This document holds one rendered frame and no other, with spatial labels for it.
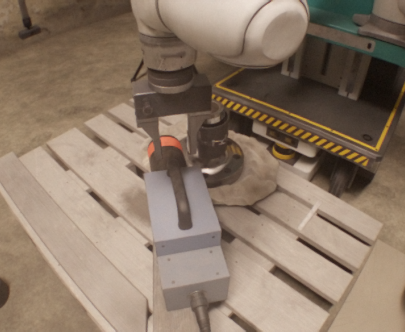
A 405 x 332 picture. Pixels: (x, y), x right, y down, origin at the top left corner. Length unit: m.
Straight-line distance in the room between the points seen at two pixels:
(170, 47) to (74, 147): 0.94
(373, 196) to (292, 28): 1.18
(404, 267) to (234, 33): 1.08
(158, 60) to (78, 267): 0.63
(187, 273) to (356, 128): 0.78
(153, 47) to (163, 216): 0.36
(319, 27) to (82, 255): 0.98
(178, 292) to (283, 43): 0.52
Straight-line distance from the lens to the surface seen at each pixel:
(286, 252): 0.97
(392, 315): 1.14
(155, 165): 0.86
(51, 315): 1.10
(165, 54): 0.49
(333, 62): 1.39
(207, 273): 0.67
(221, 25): 0.31
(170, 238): 0.66
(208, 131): 1.00
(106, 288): 0.89
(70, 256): 0.97
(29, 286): 1.18
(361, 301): 1.12
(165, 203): 0.72
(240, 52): 0.31
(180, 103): 0.55
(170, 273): 0.68
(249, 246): 0.98
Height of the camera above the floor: 0.93
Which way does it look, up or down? 42 degrees down
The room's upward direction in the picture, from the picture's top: straight up
